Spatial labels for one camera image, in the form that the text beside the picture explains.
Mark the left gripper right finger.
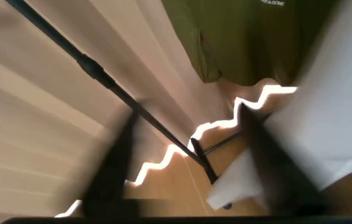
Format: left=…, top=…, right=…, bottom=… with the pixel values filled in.
left=239, top=103, right=331, bottom=217

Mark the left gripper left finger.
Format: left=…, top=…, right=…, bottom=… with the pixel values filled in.
left=81, top=107, right=140, bottom=218

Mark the pale grey garment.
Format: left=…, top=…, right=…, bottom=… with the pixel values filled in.
left=205, top=0, right=352, bottom=211

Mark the green long-sleeved shirt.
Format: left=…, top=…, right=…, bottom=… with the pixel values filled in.
left=160, top=0, right=340, bottom=87

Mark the black clothes rack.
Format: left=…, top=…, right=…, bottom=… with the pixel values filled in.
left=4, top=0, right=273, bottom=184

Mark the beige curtain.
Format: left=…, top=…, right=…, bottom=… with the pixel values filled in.
left=0, top=0, right=236, bottom=218

